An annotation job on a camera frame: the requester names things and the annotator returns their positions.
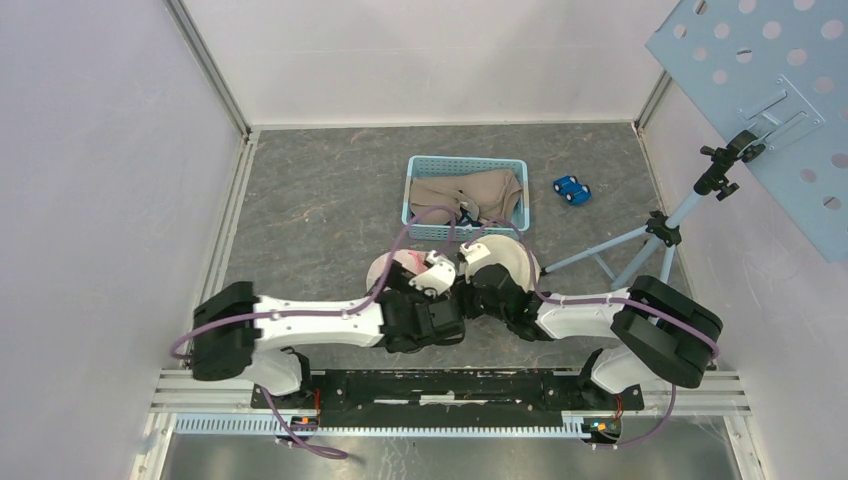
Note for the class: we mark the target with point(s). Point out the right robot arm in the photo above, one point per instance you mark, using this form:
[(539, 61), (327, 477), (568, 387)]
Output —
[(663, 334)]

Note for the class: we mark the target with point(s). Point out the blue toy car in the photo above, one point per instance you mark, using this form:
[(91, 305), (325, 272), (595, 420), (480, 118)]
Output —
[(571, 190)]

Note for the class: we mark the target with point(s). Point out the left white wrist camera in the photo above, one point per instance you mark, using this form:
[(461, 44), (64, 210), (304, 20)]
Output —
[(437, 276)]

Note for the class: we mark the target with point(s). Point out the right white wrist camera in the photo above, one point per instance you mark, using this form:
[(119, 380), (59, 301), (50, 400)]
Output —
[(473, 257)]

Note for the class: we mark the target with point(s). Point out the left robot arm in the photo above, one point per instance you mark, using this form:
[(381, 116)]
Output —
[(238, 334)]

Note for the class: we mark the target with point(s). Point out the white cable tray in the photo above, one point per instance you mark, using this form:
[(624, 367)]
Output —
[(267, 424)]

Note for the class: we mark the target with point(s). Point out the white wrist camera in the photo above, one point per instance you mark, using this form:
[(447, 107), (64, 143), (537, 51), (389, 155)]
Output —
[(473, 257), (437, 276)]

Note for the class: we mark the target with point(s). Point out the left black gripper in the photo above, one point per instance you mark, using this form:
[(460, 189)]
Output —
[(400, 283)]

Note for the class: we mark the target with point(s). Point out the blue tripod stand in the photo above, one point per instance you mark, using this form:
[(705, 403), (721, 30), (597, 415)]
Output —
[(664, 231)]

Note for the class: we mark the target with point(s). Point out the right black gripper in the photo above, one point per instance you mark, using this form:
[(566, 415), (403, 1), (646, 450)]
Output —
[(462, 291)]

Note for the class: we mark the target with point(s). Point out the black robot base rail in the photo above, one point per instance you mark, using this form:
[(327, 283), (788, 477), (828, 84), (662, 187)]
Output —
[(429, 398)]

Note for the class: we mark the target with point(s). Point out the light blue plastic basket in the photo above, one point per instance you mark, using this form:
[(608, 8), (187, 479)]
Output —
[(439, 166)]

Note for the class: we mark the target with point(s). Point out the blue perforated panel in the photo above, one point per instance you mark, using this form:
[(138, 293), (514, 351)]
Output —
[(777, 69)]

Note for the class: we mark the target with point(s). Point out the beige bra in basket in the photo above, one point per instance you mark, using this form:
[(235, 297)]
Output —
[(483, 195)]

